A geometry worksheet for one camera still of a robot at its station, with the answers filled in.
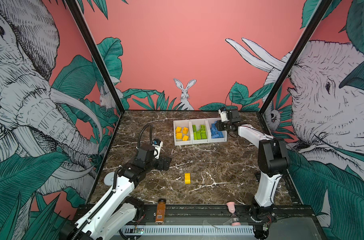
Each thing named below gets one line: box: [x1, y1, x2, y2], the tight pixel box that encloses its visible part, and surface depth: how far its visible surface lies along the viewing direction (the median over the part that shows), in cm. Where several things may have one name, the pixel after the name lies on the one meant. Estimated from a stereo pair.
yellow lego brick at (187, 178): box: [184, 172, 191, 184], surface depth 86 cm
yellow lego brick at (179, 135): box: [175, 132, 183, 140], surface depth 104 cm
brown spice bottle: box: [155, 198, 166, 223], surface depth 73 cm
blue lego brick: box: [210, 120, 224, 139], surface depth 106 cm
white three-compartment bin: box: [173, 117, 228, 146], surface depth 106 cm
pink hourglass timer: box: [226, 201, 241, 227], surface depth 74 cm
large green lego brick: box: [199, 124, 206, 133], surface depth 107 cm
